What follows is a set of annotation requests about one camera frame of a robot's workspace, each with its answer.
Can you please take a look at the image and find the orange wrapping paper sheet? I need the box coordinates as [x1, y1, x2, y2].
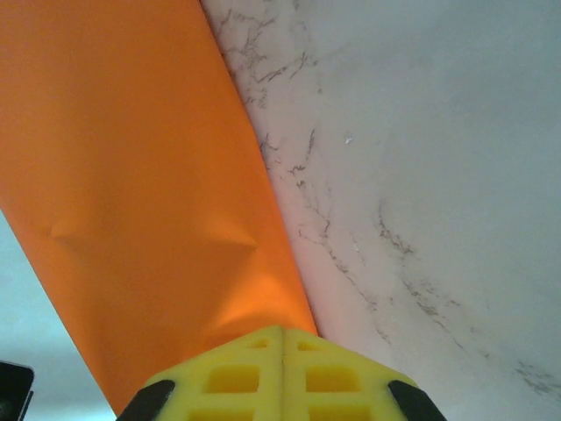
[0, 0, 319, 416]

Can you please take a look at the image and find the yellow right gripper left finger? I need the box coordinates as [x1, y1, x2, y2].
[116, 325, 284, 421]

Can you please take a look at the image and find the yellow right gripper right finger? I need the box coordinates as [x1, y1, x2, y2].
[280, 327, 448, 421]

